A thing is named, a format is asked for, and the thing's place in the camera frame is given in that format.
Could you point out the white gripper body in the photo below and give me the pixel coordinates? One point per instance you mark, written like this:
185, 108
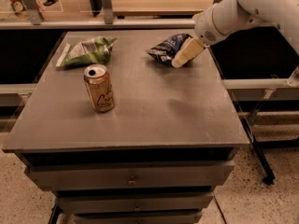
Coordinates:
206, 26

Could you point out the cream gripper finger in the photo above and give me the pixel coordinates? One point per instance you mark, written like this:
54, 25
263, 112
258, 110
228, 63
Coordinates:
189, 50

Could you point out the blue chip bag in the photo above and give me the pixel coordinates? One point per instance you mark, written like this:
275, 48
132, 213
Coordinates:
166, 51

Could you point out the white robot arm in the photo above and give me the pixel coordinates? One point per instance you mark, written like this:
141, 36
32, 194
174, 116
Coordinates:
222, 19

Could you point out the green chip bag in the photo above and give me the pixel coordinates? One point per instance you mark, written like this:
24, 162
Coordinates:
91, 51

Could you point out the grey drawer cabinet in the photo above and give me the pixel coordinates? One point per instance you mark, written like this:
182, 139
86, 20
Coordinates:
161, 114

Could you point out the gold soda can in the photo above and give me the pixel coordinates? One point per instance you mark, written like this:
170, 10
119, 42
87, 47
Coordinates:
99, 87

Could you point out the small black object on shelf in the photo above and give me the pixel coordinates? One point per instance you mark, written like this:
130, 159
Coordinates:
48, 3

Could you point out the black metal table leg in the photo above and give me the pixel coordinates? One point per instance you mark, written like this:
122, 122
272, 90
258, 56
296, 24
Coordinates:
269, 175

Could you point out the bottom cabinet drawer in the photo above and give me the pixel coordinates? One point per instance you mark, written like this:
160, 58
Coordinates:
168, 217

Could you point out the cabinet drawer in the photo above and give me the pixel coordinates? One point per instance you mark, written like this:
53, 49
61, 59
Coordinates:
168, 217
135, 202
131, 175

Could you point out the middle cabinet drawer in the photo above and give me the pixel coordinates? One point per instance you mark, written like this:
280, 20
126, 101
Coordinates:
135, 202

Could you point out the top cabinet drawer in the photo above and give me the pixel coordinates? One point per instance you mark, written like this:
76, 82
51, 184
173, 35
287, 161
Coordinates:
131, 175

